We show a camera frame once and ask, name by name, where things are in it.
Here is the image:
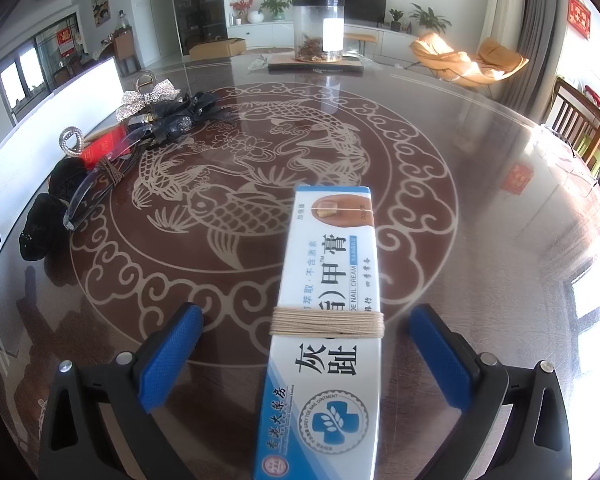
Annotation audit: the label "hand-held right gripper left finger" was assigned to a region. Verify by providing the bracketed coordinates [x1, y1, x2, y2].
[39, 303, 205, 480]

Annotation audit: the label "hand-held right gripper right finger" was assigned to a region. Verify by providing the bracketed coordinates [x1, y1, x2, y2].
[409, 303, 582, 480]

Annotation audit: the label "black velvet beaded hair clip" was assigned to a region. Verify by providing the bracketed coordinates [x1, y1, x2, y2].
[18, 192, 74, 262]

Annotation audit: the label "blue white ointment box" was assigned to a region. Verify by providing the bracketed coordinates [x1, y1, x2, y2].
[252, 185, 386, 480]

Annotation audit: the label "dark mesh bow hair clip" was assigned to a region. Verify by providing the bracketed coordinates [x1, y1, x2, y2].
[144, 90, 232, 144]

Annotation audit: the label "brown patterned glass desktop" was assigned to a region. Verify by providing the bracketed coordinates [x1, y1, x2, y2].
[0, 47, 600, 480]

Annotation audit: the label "rhinestone loop hair clip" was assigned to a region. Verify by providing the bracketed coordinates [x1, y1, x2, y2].
[58, 126, 85, 157]

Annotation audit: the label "red packet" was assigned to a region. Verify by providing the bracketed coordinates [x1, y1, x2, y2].
[80, 127, 132, 172]

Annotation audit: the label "red window poster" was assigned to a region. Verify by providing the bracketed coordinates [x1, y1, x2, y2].
[55, 27, 76, 59]

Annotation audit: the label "silver rhinestone bow clip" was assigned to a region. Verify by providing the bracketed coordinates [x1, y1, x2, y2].
[118, 72, 179, 122]

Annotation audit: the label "brown dining chair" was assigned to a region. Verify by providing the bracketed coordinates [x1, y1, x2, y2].
[112, 25, 141, 77]

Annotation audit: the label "wooden chair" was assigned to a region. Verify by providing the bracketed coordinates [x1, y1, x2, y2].
[545, 77, 600, 172]

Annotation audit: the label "open cardboard box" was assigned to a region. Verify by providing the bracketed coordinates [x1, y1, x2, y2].
[188, 37, 247, 61]

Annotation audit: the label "orange lounge chair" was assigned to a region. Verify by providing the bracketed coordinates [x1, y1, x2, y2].
[409, 32, 530, 94]

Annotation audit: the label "dark glass display cabinet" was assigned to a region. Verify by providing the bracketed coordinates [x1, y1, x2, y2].
[168, 0, 229, 57]

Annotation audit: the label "flat wooden board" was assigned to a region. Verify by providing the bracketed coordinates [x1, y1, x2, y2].
[267, 52, 366, 74]

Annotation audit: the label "red flower arrangement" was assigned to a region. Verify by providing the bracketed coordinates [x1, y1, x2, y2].
[229, 0, 256, 26]

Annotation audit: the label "wooden stool metal legs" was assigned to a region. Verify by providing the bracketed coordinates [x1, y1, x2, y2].
[344, 31, 379, 57]

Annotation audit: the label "grey curtain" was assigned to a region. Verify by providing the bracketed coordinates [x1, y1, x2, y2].
[509, 0, 567, 117]

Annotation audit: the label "white television cabinet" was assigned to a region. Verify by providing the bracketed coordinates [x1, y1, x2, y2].
[228, 19, 432, 59]

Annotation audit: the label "leafy potted plant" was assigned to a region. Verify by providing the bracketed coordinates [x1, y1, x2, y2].
[409, 3, 452, 36]

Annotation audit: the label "clear plastic jar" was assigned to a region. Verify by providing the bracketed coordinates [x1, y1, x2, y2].
[292, 0, 346, 63]

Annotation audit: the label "white patterned curtain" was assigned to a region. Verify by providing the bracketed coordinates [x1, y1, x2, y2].
[479, 0, 532, 47]

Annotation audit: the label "red wall hanging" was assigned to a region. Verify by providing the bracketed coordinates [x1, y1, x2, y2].
[568, 0, 594, 41]

